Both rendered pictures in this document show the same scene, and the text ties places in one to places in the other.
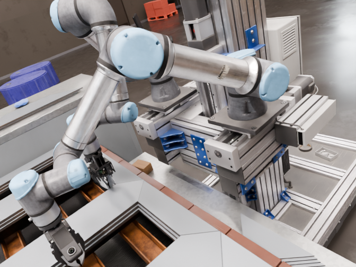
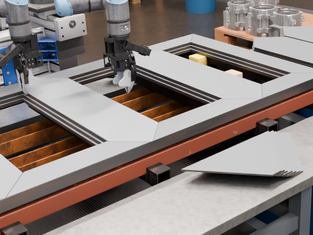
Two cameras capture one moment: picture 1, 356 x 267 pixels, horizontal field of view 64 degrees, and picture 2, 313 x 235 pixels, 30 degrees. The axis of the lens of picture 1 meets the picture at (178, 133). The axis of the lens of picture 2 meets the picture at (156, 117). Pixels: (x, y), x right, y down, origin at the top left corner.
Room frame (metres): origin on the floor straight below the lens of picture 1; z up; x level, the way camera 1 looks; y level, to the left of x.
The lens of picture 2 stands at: (0.68, 2.31, 1.58)
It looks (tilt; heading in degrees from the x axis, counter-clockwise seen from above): 24 degrees down; 266
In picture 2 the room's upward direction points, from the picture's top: 4 degrees counter-clockwise
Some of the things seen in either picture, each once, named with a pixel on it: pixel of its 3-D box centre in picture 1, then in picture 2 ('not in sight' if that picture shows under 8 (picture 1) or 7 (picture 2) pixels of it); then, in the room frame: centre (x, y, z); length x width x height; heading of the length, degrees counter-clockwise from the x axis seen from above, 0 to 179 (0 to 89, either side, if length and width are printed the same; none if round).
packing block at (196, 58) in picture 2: not in sight; (197, 60); (0.34, 0.00, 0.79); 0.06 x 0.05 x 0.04; 122
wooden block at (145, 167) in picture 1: (142, 167); not in sight; (1.31, 0.24, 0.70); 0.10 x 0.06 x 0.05; 44
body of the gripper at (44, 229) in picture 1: (57, 230); (119, 51); (0.67, 0.43, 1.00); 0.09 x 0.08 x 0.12; 32
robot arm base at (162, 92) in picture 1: (163, 86); not in sight; (1.37, 0.00, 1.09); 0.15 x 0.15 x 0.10
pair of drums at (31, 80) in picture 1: (42, 102); not in sight; (4.09, 1.73, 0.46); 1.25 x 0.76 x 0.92; 24
